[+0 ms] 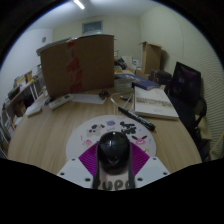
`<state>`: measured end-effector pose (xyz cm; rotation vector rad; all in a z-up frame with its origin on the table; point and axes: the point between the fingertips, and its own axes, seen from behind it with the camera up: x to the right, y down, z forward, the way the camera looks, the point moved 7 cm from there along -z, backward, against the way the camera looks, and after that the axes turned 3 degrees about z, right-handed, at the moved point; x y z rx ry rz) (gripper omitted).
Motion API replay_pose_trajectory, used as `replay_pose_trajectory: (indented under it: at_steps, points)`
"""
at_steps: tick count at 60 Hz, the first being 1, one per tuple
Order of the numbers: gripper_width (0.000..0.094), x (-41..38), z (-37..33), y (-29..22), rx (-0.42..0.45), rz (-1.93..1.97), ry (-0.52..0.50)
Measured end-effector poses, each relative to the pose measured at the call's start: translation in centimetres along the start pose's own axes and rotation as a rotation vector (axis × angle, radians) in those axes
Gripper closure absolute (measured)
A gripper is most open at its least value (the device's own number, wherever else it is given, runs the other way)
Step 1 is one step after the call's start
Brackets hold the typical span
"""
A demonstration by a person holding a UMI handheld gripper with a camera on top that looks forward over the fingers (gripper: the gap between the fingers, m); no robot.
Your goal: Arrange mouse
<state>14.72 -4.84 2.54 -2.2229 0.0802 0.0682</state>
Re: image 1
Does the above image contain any white open notebook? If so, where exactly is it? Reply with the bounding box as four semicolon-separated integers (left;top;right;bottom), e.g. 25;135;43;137
133;85;180;121

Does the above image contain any cluttered side desk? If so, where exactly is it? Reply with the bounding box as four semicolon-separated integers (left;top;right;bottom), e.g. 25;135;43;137
3;74;44;113

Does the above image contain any black monitor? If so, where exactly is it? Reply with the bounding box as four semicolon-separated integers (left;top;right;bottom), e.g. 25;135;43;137
169;61;203;111

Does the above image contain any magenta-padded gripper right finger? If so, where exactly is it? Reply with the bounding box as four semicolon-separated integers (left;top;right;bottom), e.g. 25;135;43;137
127;142;171;188

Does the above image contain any black marker pen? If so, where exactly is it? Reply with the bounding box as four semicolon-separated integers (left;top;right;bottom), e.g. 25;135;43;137
117;106;156;132

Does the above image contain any blue book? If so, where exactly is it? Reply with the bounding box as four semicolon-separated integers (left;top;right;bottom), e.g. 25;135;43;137
114;73;161;92

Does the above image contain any large cardboard box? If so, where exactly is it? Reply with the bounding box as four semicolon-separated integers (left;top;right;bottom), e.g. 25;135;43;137
36;34;116;99

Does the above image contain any wall air vent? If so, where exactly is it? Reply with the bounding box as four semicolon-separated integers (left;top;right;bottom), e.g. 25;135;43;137
81;20;104;35

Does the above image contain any black chair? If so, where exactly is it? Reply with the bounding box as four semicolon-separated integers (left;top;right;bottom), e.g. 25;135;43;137
186;96;214;161

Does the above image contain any small cardboard box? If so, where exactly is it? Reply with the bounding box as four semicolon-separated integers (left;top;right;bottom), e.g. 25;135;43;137
139;41;163;75

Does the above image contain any white printed mouse pad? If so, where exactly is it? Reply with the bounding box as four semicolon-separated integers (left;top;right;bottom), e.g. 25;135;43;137
65;114;158;191

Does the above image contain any small black clip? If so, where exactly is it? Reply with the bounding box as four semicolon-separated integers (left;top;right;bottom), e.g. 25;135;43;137
98;89;111;99

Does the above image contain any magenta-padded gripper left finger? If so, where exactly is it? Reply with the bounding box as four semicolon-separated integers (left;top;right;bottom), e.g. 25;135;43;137
57;143;100;190

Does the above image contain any black computer mouse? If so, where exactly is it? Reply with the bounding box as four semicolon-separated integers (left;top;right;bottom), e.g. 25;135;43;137
96;130;132;177

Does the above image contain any ceiling light tube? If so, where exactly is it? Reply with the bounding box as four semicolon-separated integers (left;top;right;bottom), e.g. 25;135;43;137
73;0;86;10

